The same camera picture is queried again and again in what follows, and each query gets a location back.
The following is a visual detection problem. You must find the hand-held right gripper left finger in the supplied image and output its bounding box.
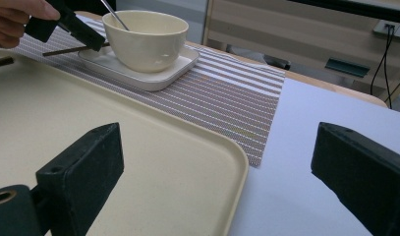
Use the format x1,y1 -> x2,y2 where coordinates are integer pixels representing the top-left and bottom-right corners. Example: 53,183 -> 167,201
34,122 -> 125,236

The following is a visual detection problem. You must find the striped placemat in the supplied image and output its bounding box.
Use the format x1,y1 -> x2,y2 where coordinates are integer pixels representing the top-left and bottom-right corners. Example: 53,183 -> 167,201
10,14 -> 286,167

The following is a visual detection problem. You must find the dark object under desk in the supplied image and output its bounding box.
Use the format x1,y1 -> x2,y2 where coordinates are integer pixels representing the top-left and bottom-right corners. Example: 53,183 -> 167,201
261,53 -> 292,72

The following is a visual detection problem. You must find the metal spoon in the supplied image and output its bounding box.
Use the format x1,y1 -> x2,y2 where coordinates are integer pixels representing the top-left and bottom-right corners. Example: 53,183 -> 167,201
99,0 -> 131,31

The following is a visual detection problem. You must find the wall power socket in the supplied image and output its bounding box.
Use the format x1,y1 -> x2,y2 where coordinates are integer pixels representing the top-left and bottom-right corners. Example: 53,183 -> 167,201
371,19 -> 400,41

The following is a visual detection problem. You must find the wooden desk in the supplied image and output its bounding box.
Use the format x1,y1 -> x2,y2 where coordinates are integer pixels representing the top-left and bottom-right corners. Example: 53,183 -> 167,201
202,0 -> 400,103

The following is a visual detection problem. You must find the cream plastic tray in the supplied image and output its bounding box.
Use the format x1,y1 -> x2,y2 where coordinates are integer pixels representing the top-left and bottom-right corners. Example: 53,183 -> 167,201
0,48 -> 251,236

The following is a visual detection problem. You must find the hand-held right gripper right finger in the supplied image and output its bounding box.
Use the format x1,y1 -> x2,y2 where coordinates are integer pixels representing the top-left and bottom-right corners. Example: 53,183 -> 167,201
310,121 -> 400,236

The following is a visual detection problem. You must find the grey desk handle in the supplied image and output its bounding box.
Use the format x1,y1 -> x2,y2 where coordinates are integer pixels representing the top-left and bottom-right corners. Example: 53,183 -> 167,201
324,57 -> 371,79

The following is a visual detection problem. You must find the white square plate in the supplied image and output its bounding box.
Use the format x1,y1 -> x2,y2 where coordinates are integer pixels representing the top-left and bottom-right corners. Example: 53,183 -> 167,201
77,44 -> 200,92

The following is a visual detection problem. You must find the cream bowl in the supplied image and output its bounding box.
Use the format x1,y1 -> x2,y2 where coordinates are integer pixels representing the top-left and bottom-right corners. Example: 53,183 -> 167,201
101,9 -> 190,74

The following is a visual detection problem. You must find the brown chopstick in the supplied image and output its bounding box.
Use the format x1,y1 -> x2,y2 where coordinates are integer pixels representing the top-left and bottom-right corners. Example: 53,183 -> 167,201
0,55 -> 16,70
42,41 -> 111,58

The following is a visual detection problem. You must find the black desk cable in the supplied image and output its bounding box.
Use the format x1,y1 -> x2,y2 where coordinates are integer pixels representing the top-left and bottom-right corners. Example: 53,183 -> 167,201
370,24 -> 396,110

